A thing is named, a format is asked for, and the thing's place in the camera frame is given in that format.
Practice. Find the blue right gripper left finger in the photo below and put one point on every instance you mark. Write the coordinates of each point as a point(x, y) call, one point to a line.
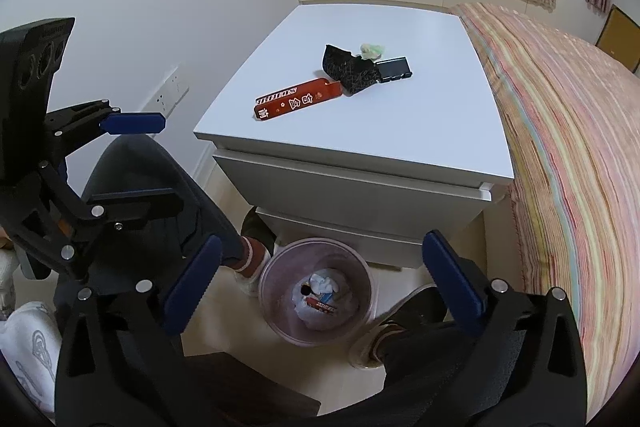
point(186, 293)

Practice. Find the black camera mount housing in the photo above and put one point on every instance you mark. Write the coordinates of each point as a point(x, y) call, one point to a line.
point(30, 55)

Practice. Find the red surprise toothpaste box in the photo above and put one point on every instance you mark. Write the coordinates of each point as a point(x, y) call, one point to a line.
point(302, 95)

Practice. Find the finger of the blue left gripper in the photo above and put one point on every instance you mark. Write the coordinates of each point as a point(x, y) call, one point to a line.
point(133, 123)

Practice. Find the bed with striped cover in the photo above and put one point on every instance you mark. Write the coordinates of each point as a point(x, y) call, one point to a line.
point(570, 217)

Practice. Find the white wall socket panel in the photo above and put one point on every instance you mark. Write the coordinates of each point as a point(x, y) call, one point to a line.
point(168, 94)

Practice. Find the red box with white label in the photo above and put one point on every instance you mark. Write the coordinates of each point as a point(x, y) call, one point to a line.
point(314, 303)

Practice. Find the white bedside cabinet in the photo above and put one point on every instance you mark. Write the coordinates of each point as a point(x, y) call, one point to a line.
point(378, 169)

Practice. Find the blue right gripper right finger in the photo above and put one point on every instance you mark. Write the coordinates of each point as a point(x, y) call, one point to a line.
point(459, 281)

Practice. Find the black fuzzy ball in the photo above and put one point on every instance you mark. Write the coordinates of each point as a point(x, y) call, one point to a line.
point(305, 290)

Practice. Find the black patterned crumpled wrapper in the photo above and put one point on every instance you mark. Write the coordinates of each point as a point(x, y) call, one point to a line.
point(353, 72)

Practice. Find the pink round trash bin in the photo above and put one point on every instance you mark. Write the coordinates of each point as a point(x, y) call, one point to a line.
point(335, 273)

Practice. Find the yellow framed board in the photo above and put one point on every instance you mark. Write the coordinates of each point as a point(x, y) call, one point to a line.
point(620, 38)

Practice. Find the green white crumpled paper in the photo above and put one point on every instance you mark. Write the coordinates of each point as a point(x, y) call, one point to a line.
point(373, 52)

